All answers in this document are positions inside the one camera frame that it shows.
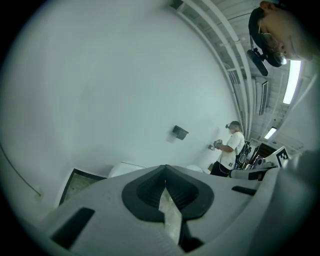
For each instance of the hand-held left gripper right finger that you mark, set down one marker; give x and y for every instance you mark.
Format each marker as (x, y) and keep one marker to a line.
(225, 220)

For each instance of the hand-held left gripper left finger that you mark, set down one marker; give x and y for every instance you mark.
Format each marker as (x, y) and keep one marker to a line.
(112, 220)

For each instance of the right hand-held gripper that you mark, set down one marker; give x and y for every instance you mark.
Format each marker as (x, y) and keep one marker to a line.
(281, 157)

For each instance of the white tank toilet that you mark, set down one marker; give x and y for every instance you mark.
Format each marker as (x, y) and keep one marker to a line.
(195, 168)

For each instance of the white rounded toilet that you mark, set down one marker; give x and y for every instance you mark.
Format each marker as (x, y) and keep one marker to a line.
(125, 171)

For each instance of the ceiling light strip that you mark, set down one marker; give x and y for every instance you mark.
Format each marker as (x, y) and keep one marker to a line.
(292, 82)
(270, 133)

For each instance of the black skirting strip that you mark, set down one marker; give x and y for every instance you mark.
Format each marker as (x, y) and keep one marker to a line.
(67, 187)

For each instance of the white air conditioner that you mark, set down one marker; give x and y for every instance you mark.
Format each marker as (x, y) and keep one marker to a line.
(263, 97)

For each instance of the person's glasses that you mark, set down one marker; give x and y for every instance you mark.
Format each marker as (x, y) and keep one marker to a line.
(267, 37)

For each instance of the white ceiling pipes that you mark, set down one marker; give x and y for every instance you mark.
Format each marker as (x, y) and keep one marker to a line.
(235, 32)

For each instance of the person's head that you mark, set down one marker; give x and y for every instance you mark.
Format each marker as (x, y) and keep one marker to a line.
(287, 25)

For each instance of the small black wall fixture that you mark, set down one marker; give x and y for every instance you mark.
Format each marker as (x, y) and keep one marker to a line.
(211, 147)

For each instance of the black wall paper holder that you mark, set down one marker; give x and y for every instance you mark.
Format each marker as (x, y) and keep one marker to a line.
(180, 132)

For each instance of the black head-worn camera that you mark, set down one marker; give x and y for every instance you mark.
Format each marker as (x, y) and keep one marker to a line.
(257, 62)

